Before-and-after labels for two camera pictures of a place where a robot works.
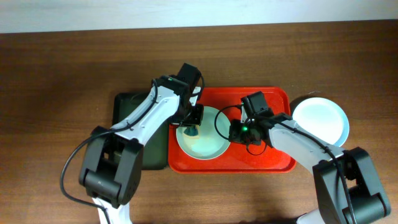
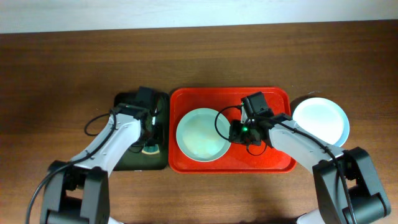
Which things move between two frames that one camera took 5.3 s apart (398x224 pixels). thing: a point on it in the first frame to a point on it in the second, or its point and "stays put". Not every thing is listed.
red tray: [178, 162] stays put
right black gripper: [236, 132] stays put
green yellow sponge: [193, 131] to [150, 149]
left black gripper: [193, 116] to [150, 134]
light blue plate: [323, 117] stays put
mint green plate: [210, 144] stays put
